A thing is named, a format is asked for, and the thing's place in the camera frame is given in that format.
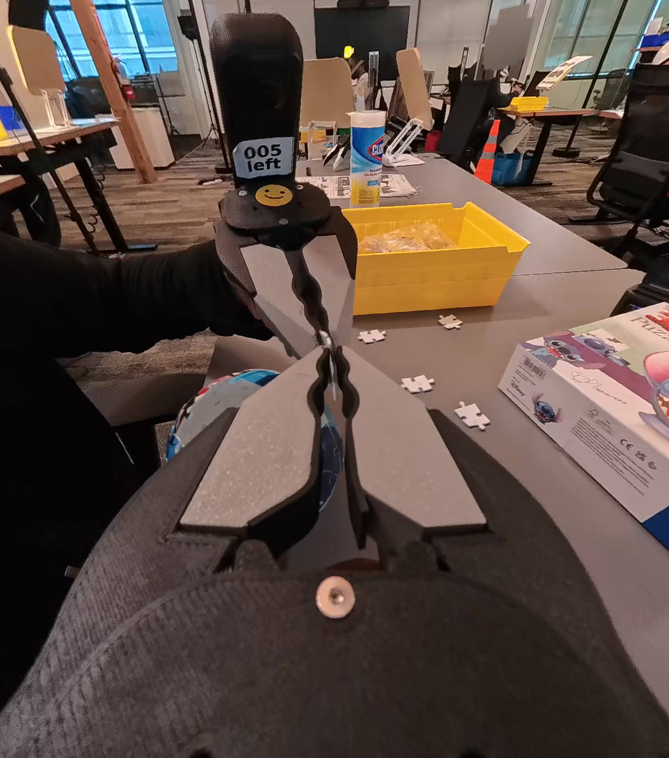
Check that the red fire extinguisher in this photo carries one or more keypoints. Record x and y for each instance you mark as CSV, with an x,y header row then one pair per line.
x,y
124,80

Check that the person's dark clothing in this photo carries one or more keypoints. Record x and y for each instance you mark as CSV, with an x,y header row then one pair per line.
x,y
26,503

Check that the wooden board on clear stand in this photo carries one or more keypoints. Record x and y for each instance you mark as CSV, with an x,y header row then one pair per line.
x,y
38,59

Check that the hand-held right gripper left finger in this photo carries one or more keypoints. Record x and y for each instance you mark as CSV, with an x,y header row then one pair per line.
x,y
251,468

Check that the pale puzzle piece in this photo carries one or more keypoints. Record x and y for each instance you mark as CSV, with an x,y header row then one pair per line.
x,y
472,415
417,384
450,321
372,336

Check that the blue bag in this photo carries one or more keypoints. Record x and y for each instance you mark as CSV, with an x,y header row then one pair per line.
x,y
512,169

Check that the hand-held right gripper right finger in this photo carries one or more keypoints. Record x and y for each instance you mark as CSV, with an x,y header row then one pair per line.
x,y
411,468

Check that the yellow plastic bin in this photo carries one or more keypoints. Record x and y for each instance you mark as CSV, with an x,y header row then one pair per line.
x,y
429,278

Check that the black electronic device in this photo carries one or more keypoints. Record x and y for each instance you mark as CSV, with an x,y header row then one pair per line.
x,y
666,287

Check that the wooden board on white stand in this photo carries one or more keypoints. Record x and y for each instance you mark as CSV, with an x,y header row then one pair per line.
x,y
414,89

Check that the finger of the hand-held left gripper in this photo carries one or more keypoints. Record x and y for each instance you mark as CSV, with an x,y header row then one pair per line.
x,y
334,278
269,290

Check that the orange traffic cone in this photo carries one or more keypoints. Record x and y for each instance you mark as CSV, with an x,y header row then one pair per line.
x,y
487,154

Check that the person's left forearm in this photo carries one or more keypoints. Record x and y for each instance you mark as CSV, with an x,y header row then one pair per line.
x,y
103,296

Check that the white cabinet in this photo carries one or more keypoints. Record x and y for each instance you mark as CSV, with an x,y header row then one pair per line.
x,y
154,136

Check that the printed paper sheets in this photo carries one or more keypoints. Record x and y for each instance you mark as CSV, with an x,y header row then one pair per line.
x,y
397,185

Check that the spare hand-held gripper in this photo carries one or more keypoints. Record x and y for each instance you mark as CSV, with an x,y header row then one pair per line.
x,y
337,151

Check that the wooden pillar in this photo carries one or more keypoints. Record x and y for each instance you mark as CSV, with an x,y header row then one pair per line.
x,y
115,95

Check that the black wall screen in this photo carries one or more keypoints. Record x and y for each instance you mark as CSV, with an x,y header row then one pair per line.
x,y
361,32

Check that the blue puzzle ball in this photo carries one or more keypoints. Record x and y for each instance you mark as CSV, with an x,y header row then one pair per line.
x,y
216,408

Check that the blue-faced puzzle piece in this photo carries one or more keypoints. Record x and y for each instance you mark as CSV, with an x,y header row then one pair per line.
x,y
327,340

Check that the flat yellow bin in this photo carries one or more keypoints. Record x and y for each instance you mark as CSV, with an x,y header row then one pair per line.
x,y
529,104

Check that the plain wooden board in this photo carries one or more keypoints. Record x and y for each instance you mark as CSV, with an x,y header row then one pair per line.
x,y
327,92

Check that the clear plastic bags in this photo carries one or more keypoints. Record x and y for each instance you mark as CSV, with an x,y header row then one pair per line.
x,y
405,240

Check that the blue plastic bin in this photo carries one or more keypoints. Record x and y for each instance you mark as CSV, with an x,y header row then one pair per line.
x,y
10,117

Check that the cartoon puzzle box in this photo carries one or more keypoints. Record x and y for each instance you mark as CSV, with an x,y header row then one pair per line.
x,y
613,402

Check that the black mesh office chair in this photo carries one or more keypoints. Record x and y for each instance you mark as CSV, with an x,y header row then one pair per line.
x,y
648,136

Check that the disinfecting wipes canister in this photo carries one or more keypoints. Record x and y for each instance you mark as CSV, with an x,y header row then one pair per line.
x,y
366,160

